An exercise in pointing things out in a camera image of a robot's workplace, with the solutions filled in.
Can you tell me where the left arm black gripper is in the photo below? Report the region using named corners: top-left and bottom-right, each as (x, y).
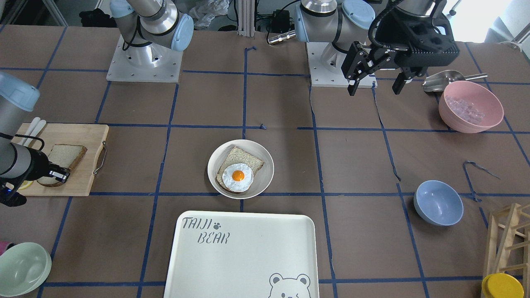
top-left (342, 12), bottom-right (460, 96)

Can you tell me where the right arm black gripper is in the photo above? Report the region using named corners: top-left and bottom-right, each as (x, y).
top-left (39, 161), bottom-right (71, 184)

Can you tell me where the bread slice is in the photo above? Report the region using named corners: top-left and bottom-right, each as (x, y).
top-left (37, 144), bottom-right (87, 187)
top-left (215, 147), bottom-right (265, 194)

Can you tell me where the white round plate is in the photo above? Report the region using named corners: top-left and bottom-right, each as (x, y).
top-left (206, 139), bottom-right (275, 200)

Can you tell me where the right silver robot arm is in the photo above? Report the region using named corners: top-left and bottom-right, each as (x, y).
top-left (0, 72), bottom-right (70, 207)

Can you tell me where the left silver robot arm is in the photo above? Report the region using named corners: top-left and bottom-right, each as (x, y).
top-left (295, 0), bottom-right (460, 96)

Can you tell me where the lemon slice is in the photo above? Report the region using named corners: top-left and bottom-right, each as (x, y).
top-left (18, 180), bottom-right (34, 190)

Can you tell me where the white plastic knife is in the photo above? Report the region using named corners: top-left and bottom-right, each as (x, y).
top-left (22, 119), bottom-right (47, 147)

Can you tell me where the metal scoop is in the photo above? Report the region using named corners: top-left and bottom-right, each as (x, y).
top-left (422, 70), bottom-right (488, 93)

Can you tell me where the wooden cutting board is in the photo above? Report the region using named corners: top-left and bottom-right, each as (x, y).
top-left (18, 124), bottom-right (108, 197)

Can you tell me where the pink cloth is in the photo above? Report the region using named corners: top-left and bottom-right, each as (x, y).
top-left (0, 241), bottom-right (15, 256)

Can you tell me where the pink bowl with ice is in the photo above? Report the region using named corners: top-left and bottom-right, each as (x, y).
top-left (438, 81), bottom-right (505, 134)

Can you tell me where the green bowl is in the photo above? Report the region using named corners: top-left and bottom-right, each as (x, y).
top-left (0, 242), bottom-right (52, 297)

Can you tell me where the blue bowl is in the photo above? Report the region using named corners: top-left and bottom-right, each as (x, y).
top-left (413, 180), bottom-right (464, 226)

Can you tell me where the fried egg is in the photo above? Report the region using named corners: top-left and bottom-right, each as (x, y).
top-left (221, 163), bottom-right (254, 193)

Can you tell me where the cream bear serving tray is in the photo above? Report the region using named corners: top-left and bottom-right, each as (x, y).
top-left (164, 211), bottom-right (319, 298)

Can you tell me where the wooden cup rack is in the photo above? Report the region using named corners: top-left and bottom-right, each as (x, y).
top-left (483, 203), bottom-right (530, 290)

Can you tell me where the yellow cup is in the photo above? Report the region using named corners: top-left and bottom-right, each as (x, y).
top-left (481, 273), bottom-right (525, 298)

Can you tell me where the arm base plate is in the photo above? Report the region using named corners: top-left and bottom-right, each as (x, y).
top-left (106, 36), bottom-right (183, 83)
top-left (306, 41), bottom-right (378, 89)

